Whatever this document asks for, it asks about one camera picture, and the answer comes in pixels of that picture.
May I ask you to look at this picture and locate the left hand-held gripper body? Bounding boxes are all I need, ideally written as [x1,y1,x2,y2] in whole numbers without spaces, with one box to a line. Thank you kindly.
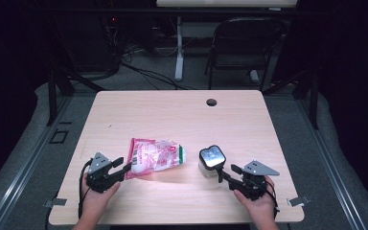
[85,151,123,195]

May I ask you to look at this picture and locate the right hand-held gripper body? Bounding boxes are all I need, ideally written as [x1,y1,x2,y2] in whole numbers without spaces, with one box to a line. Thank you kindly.
[236,159,281,202]

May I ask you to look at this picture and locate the pink printed plastic bag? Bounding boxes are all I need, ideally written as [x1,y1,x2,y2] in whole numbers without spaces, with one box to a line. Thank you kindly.
[125,137,187,180]

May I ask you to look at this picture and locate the person's right hand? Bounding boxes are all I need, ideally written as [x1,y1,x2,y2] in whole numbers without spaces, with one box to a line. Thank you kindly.
[233,176,279,223]

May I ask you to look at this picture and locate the person's left hand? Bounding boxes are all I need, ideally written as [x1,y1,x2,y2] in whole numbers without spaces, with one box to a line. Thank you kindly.
[80,180,122,220]

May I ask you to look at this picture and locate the black metal stand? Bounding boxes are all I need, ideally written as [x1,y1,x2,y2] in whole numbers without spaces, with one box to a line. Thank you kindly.
[261,68,320,130]
[45,62,107,127]

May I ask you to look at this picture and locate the dark equipment with red light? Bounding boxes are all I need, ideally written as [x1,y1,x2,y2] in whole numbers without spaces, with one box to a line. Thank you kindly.
[72,13,123,75]

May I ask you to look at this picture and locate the black folding chair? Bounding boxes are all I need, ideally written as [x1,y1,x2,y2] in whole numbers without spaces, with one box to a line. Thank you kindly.
[203,16,288,92]

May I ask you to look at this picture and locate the white desk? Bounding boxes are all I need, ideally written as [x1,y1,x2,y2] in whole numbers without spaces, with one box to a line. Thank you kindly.
[155,0,299,84]

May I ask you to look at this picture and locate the black horizontal metal bar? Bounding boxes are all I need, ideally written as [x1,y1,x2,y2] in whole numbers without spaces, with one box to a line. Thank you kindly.
[28,7,301,16]

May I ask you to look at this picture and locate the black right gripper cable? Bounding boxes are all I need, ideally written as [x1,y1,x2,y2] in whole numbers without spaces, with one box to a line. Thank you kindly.
[264,180,281,219]

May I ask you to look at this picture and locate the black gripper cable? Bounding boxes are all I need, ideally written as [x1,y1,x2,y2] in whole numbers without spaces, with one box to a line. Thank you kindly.
[264,180,281,219]
[78,158,92,219]

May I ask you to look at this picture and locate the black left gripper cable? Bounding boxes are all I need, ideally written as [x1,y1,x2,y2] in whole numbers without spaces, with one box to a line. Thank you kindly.
[78,158,92,219]

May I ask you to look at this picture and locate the grey metal table bracket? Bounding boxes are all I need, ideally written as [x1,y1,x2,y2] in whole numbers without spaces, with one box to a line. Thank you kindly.
[286,195,311,208]
[43,197,68,209]

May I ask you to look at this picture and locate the aluminium floor rail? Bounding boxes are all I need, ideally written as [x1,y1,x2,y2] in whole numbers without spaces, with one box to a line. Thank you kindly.
[0,95,75,230]
[294,95,368,230]

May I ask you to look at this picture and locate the black floor cable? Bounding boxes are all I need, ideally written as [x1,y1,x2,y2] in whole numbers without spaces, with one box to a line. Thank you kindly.
[120,60,194,91]

